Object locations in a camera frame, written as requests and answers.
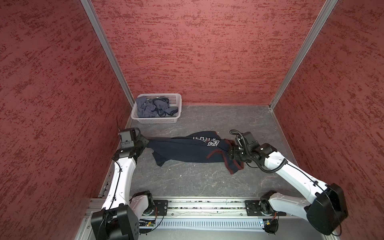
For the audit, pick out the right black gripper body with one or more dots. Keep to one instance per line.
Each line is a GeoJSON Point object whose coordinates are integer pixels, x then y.
{"type": "Point", "coordinates": [239, 154]}

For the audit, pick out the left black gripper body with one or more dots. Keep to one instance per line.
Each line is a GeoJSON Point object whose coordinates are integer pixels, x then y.
{"type": "Point", "coordinates": [141, 142]}

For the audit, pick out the navy tank top red trim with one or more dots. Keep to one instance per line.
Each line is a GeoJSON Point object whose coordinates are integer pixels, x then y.
{"type": "Point", "coordinates": [202, 147]}

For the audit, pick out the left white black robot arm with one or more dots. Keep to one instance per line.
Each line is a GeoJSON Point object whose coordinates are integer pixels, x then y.
{"type": "Point", "coordinates": [119, 218]}

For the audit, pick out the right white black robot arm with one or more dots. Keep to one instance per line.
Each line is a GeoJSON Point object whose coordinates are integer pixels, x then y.
{"type": "Point", "coordinates": [322, 205]}

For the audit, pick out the grey-blue tank top in basket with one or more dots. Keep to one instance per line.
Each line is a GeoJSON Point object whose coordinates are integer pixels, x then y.
{"type": "Point", "coordinates": [159, 107]}

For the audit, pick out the left corner aluminium profile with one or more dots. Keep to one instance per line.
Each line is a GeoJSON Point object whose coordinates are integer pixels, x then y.
{"type": "Point", "coordinates": [97, 26]}

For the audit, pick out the corner aluminium profile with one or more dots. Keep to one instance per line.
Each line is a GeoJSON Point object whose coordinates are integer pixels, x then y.
{"type": "Point", "coordinates": [317, 26]}
{"type": "Point", "coordinates": [97, 26]}

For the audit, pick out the right corner aluminium profile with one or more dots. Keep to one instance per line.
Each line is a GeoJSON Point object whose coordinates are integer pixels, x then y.
{"type": "Point", "coordinates": [317, 26]}

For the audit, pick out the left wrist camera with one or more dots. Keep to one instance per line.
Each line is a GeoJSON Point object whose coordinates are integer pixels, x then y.
{"type": "Point", "coordinates": [129, 137]}

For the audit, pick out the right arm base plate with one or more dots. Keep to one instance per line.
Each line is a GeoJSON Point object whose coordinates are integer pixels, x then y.
{"type": "Point", "coordinates": [253, 207]}

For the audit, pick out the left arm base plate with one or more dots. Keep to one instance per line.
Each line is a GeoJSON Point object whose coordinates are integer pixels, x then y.
{"type": "Point", "coordinates": [161, 208]}

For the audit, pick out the white slotted cable duct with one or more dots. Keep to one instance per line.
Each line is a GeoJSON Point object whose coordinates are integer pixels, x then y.
{"type": "Point", "coordinates": [252, 225]}

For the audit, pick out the aluminium front rail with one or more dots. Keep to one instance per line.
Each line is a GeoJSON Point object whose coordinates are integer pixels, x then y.
{"type": "Point", "coordinates": [224, 208]}

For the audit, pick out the right circuit board with wires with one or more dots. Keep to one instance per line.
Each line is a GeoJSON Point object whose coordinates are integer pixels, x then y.
{"type": "Point", "coordinates": [271, 226]}

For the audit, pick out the circuit board with wires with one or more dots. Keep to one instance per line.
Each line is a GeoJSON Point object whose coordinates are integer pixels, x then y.
{"type": "Point", "coordinates": [271, 226]}
{"type": "Point", "coordinates": [146, 223]}

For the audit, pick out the left circuit board with wires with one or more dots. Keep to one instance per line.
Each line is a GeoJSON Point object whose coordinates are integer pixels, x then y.
{"type": "Point", "coordinates": [146, 223]}

